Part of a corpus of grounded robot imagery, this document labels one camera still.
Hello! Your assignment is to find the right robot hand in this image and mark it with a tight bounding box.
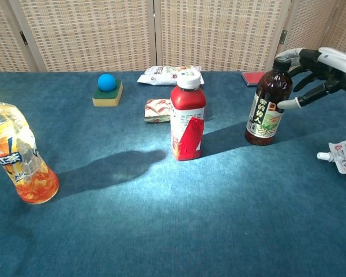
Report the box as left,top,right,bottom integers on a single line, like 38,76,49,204
273,47,346,111

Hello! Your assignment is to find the dark sauce bottle black cap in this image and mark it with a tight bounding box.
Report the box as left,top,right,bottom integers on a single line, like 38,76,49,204
245,56,293,147

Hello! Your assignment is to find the red juice bottle white cap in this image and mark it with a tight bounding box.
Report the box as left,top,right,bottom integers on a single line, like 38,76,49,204
170,69,207,162

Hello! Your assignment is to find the iced tea bottle yellow cap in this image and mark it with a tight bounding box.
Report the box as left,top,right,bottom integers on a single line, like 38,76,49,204
0,85,60,205

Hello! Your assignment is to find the flat red box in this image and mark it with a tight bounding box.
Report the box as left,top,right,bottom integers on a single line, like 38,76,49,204
241,71,266,86

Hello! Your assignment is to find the white spout pouch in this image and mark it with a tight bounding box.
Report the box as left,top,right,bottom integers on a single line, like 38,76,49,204
317,140,346,175

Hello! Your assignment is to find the white snack bag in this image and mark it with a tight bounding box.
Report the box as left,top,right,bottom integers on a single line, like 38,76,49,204
137,65,205,87

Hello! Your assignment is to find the paper-wrapped box red print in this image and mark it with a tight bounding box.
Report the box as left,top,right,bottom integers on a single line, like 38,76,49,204
144,98,172,124

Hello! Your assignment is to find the blue ball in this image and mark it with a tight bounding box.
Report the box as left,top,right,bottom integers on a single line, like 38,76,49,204
97,73,117,92

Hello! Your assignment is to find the blue tablecloth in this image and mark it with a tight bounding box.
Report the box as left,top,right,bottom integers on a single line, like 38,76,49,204
0,70,346,277

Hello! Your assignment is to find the green and yellow sponge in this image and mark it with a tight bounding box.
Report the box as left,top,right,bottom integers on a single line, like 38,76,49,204
92,79,124,108

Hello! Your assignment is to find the woven folding screen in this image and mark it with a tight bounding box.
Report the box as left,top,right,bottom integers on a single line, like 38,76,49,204
0,0,346,73

